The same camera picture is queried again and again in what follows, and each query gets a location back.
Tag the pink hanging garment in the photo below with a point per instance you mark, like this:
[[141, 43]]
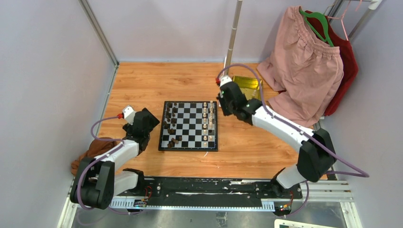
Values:
[[283, 69]]

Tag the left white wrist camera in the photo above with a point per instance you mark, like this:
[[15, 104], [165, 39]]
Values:
[[128, 114]]

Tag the red hanging garment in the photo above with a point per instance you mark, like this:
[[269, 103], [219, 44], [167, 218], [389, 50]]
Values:
[[330, 66]]

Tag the black white chess board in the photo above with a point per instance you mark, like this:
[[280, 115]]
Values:
[[182, 127]]

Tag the brown crumpled cloth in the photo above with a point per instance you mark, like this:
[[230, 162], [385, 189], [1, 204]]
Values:
[[96, 148]]

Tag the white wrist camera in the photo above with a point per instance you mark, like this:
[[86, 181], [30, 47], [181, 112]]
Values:
[[128, 114], [221, 80]]

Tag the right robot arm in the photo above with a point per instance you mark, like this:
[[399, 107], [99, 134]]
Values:
[[314, 148]]

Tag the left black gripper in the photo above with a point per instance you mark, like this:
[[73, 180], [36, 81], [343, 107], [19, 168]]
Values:
[[153, 122]]

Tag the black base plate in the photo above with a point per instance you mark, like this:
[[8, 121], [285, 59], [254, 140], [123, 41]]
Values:
[[206, 193]]

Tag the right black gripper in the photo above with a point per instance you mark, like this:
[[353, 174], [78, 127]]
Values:
[[222, 100]]

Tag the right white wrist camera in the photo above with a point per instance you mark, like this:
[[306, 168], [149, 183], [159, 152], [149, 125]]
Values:
[[221, 80]]

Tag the silver rack pole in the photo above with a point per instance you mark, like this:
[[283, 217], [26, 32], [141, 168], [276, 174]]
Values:
[[234, 27]]

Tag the yellow metal tin tray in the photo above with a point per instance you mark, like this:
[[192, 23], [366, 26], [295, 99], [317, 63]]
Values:
[[248, 85]]

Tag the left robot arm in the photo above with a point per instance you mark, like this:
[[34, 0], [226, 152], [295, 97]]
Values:
[[96, 182]]

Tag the pink wire hanger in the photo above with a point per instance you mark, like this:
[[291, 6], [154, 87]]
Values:
[[337, 12]]

